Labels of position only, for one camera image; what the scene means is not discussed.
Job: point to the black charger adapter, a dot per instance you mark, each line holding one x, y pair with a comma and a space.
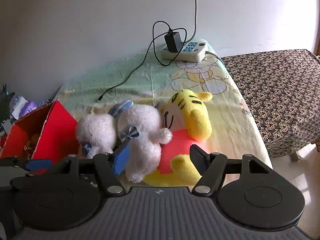
173, 41

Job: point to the red cardboard box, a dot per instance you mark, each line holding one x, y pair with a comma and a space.
60, 130

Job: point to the white plush toy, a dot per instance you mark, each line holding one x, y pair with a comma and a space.
140, 125

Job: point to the orange toy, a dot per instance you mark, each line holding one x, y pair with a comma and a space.
31, 142

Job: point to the yellow tiger plush toy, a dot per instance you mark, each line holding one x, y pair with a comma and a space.
195, 115

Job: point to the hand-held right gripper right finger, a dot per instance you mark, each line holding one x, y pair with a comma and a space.
200, 158

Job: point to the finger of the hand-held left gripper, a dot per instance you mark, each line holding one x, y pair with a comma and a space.
40, 166

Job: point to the white power strip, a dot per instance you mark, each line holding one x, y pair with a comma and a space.
195, 52

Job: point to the brown patterned blanket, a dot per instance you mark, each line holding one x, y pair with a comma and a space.
280, 92

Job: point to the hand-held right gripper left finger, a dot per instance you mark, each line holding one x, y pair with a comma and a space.
121, 161

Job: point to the cartoon printed bedsheet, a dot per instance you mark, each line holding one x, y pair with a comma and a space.
225, 120

